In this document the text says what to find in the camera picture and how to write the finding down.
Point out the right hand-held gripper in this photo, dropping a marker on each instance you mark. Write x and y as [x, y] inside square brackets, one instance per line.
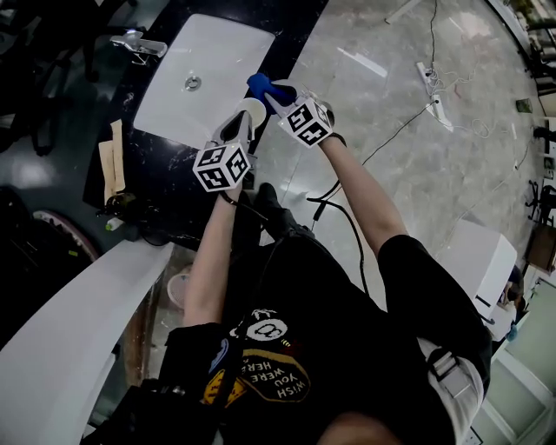
[306, 124]

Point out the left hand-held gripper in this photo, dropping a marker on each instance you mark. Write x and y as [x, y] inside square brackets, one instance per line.
[221, 167]

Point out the blue cloth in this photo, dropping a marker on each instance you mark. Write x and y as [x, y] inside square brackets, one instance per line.
[265, 87]

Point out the white cup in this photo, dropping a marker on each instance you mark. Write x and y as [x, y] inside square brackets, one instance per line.
[254, 108]

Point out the person's right forearm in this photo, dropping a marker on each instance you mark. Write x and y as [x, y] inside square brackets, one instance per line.
[365, 195]

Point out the person's left forearm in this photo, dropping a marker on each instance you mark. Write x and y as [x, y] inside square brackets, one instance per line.
[208, 261]

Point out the chrome sink drain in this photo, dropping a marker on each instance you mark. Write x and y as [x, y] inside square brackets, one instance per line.
[193, 83]

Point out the white rectangular sink basin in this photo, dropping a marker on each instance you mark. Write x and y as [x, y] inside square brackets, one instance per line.
[204, 56]

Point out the person's black shoe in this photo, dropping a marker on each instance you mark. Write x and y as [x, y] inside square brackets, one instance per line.
[273, 208]

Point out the light wooden board pieces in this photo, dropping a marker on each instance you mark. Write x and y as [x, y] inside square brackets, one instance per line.
[114, 161]

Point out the chrome faucet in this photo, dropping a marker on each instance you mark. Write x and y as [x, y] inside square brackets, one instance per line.
[139, 44]

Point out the dark green wine bottle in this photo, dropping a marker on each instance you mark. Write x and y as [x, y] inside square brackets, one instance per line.
[123, 204]

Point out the black round pot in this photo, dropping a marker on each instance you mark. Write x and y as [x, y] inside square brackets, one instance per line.
[150, 234]

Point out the white power strip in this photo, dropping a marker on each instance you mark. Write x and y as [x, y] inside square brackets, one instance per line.
[439, 114]
[425, 71]

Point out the white table leg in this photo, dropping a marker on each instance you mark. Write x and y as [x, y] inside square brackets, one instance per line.
[401, 11]

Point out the small white green-capped bottle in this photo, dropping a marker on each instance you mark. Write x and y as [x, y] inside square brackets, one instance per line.
[114, 223]

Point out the pink plastic basket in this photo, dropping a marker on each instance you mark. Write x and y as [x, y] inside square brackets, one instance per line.
[177, 291]

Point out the white-rimmed wheel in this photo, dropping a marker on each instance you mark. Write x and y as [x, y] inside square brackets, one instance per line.
[69, 230]

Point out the black office chair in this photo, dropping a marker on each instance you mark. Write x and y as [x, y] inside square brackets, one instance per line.
[52, 26]
[30, 126]

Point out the person's black printed t-shirt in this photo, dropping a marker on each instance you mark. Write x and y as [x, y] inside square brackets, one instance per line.
[339, 330]

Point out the small green picture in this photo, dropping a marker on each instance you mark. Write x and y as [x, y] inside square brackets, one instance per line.
[524, 105]

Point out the white cabinet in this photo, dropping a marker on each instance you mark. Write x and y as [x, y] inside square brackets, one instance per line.
[478, 261]

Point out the white curved shelf unit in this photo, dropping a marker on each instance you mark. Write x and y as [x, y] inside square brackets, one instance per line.
[65, 326]

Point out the black chair base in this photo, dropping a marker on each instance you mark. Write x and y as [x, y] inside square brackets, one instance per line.
[543, 204]

